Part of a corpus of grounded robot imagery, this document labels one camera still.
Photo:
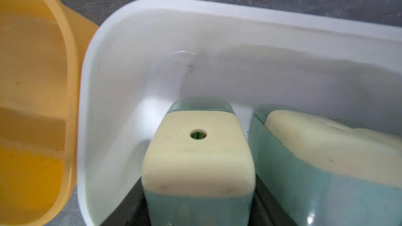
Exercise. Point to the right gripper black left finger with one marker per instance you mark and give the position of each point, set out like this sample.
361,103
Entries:
132,211

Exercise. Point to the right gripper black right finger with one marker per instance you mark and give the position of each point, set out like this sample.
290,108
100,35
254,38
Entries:
265,210

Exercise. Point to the green sharpener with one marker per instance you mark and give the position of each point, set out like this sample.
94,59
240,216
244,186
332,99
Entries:
198,169
327,172

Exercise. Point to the white plastic storage tub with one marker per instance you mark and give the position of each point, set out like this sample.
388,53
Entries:
150,53

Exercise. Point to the yellow plastic storage tub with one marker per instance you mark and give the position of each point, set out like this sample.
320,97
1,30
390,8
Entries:
43,44

